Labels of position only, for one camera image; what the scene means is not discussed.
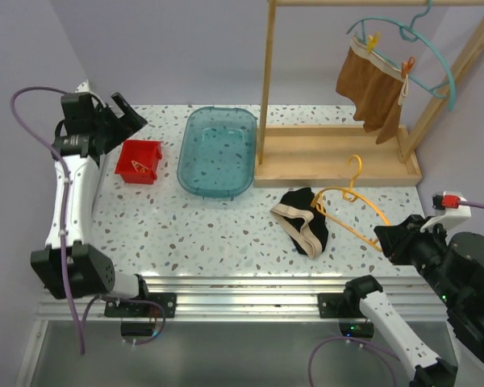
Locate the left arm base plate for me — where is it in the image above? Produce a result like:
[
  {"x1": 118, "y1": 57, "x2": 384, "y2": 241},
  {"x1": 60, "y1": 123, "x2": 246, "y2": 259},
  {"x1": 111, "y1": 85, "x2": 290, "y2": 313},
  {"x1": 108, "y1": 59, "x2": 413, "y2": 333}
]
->
[{"x1": 104, "y1": 293, "x2": 177, "y2": 318}]

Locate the pink clothespin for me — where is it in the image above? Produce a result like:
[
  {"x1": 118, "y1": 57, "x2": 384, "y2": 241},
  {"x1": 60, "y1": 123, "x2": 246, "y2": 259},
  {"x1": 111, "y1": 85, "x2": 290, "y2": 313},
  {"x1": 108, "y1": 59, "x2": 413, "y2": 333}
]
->
[{"x1": 131, "y1": 160, "x2": 148, "y2": 173}]

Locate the yellow clothespin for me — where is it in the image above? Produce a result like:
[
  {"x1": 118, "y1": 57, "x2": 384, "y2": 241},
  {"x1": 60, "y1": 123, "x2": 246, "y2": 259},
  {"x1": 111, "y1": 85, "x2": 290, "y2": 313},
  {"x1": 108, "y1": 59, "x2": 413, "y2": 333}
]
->
[{"x1": 366, "y1": 31, "x2": 381, "y2": 52}]

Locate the yellow plastic hanger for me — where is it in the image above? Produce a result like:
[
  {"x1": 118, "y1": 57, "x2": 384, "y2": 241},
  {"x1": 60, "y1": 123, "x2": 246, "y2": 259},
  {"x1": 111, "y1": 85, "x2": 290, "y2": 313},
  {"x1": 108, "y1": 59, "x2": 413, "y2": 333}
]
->
[{"x1": 310, "y1": 154, "x2": 390, "y2": 252}]

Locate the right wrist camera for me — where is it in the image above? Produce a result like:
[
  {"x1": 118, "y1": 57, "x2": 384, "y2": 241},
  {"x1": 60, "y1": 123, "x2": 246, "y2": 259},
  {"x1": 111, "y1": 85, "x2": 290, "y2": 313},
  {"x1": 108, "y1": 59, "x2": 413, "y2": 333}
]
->
[{"x1": 420, "y1": 190, "x2": 471, "y2": 232}]

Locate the teal transparent plastic tub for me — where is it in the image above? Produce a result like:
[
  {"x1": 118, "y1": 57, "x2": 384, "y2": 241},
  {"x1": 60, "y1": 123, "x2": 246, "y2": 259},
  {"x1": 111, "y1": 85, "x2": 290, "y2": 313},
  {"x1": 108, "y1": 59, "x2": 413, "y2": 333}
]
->
[{"x1": 177, "y1": 106, "x2": 257, "y2": 198}]

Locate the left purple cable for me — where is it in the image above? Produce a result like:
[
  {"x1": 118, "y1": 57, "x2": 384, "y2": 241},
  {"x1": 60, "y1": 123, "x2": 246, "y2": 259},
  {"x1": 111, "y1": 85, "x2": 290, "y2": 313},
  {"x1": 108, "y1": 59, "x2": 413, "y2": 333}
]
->
[{"x1": 10, "y1": 86, "x2": 166, "y2": 356}]

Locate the teal plastic hanger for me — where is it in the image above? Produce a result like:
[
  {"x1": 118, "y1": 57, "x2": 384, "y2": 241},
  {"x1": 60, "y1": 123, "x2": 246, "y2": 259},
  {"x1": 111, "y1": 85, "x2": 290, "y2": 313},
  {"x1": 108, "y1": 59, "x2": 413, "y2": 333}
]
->
[{"x1": 346, "y1": 0, "x2": 457, "y2": 112}]

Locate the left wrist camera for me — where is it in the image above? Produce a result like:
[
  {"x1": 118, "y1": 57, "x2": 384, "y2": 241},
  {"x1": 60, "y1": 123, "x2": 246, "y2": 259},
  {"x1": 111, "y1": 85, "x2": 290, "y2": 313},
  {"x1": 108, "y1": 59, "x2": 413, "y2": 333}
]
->
[{"x1": 76, "y1": 80, "x2": 93, "y2": 93}]

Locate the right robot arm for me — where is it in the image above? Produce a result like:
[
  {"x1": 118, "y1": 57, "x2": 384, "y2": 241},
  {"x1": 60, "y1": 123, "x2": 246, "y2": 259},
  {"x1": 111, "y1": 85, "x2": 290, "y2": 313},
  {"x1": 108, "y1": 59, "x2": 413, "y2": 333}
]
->
[{"x1": 343, "y1": 215, "x2": 484, "y2": 386}]

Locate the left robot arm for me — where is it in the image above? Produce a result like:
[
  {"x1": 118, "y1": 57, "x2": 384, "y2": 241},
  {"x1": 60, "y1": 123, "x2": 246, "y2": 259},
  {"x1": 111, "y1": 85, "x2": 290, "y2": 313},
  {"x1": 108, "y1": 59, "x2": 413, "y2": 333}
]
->
[{"x1": 31, "y1": 92, "x2": 152, "y2": 317}]

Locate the red plastic bin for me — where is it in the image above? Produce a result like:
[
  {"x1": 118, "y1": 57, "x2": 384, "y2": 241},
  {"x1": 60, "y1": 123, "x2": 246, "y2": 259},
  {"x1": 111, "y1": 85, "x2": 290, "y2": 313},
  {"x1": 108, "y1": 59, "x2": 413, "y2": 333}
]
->
[{"x1": 115, "y1": 139, "x2": 162, "y2": 185}]

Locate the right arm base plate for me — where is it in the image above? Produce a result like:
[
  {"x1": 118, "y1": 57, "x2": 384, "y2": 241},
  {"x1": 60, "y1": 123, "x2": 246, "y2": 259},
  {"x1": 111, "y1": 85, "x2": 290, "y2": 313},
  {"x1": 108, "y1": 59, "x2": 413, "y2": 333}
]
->
[{"x1": 317, "y1": 293, "x2": 363, "y2": 319}]

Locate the wooden clothes rack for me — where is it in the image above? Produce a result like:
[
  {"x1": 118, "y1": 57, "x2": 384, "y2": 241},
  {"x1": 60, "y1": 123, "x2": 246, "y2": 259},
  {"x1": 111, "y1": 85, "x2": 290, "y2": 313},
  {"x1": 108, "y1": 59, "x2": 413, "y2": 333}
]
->
[{"x1": 255, "y1": 1, "x2": 484, "y2": 187}]

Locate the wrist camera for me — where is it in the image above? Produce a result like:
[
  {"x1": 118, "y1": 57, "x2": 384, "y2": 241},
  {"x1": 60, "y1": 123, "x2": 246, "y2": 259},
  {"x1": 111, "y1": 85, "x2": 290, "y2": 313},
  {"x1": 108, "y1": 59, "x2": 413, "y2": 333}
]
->
[
  {"x1": 420, "y1": 190, "x2": 471, "y2": 232},
  {"x1": 76, "y1": 80, "x2": 93, "y2": 93}
]

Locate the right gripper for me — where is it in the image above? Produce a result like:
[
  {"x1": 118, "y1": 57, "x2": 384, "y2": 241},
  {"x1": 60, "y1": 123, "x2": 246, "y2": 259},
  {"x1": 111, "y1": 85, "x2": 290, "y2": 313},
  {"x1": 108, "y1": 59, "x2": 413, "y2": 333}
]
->
[{"x1": 375, "y1": 210, "x2": 466, "y2": 305}]

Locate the brown underwear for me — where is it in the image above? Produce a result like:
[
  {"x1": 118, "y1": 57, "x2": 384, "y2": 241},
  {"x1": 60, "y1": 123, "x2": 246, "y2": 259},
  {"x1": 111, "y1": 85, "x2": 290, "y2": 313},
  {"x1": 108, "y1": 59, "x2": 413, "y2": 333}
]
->
[{"x1": 336, "y1": 36, "x2": 410, "y2": 144}]

